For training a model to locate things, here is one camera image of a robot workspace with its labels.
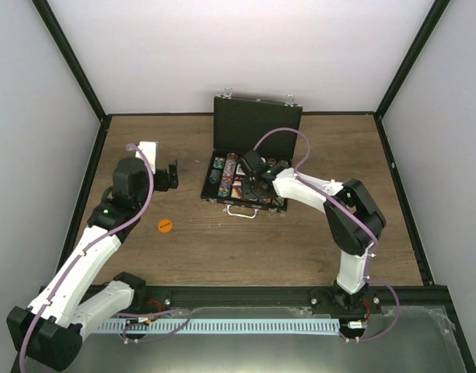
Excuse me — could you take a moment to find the light blue slotted cable duct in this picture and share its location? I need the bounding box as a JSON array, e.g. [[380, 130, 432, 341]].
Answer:
[[95, 319, 340, 336]]

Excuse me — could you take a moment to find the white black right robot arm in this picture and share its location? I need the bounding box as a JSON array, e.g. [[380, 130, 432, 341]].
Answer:
[[238, 150, 386, 313]]

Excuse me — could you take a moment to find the black poker chip case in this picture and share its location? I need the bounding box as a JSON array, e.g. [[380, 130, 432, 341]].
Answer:
[[201, 89, 303, 213]]

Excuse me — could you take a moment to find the orange round button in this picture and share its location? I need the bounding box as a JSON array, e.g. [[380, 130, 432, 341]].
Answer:
[[157, 219, 173, 233]]

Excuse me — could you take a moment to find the red black triangular token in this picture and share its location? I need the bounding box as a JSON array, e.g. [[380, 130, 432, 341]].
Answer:
[[231, 185, 243, 200]]

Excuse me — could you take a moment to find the short poker chip stack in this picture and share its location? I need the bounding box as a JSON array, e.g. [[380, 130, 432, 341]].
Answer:
[[212, 157, 226, 169]]

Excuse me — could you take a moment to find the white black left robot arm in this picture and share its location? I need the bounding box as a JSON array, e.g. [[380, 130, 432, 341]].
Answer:
[[6, 153, 179, 371]]

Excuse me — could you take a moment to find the blue white card deck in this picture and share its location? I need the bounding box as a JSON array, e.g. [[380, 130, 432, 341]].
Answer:
[[236, 164, 246, 176]]

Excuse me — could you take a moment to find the black front mounting rail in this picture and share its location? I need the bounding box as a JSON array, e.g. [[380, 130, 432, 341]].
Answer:
[[128, 285, 453, 317]]

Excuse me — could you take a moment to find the poker chip row right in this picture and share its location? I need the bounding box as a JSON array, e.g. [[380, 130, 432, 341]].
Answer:
[[271, 160, 290, 207]]

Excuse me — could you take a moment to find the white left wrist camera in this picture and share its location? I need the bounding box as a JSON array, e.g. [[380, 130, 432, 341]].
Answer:
[[135, 141, 159, 174]]

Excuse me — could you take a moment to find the tall poker chip row left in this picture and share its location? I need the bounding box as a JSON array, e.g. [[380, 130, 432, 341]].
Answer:
[[217, 153, 238, 197]]

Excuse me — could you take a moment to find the black round cup in case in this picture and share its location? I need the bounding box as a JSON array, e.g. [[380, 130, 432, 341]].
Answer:
[[208, 169, 222, 184]]

